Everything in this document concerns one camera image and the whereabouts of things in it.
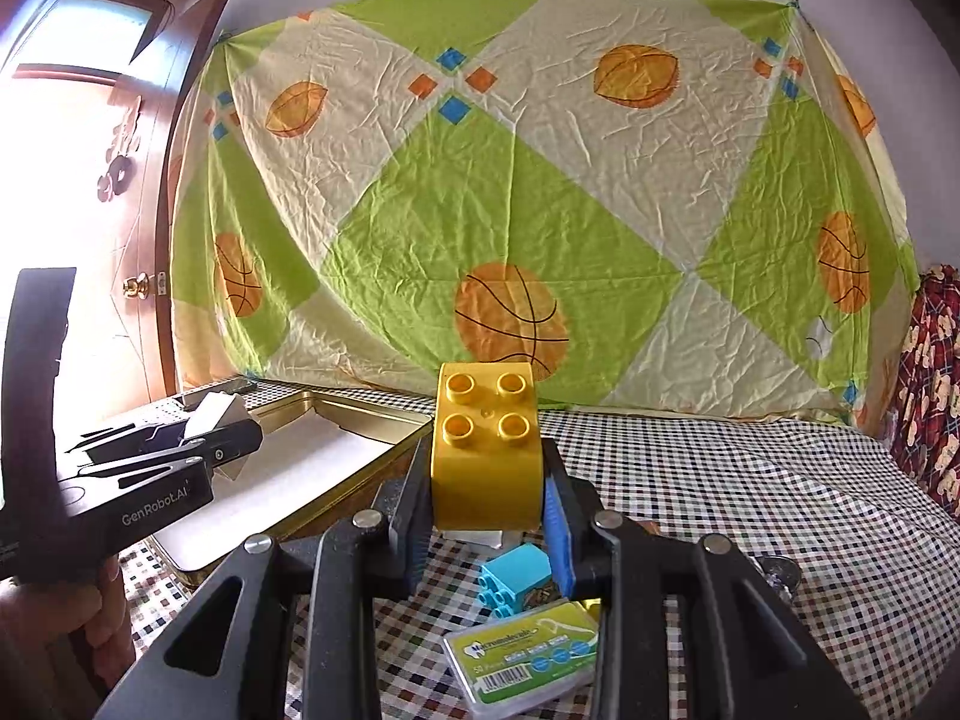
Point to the red floral fabric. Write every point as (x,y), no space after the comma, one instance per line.
(926,433)

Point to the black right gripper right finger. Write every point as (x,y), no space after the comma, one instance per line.
(599,554)

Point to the green dental floss box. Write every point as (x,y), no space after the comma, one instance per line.
(509,666)

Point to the wooden door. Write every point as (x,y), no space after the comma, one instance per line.
(90,104)

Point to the blue toy building block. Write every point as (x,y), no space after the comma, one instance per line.
(516,581)

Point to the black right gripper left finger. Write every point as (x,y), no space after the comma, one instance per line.
(379,553)

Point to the checkered tablecloth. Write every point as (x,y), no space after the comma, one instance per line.
(879,558)

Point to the person's left hand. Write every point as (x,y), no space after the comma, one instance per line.
(56,639)

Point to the brass door knob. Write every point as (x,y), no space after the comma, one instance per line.
(138,287)

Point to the gold metal tray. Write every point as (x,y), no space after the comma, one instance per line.
(322,451)

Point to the basketball pattern bed sheet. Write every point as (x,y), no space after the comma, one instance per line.
(670,205)

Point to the black smartphone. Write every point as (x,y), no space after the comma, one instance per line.
(238,385)

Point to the yellow toy building block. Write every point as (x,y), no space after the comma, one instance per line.
(487,464)

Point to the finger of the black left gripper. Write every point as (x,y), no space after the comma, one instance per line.
(135,430)
(217,446)

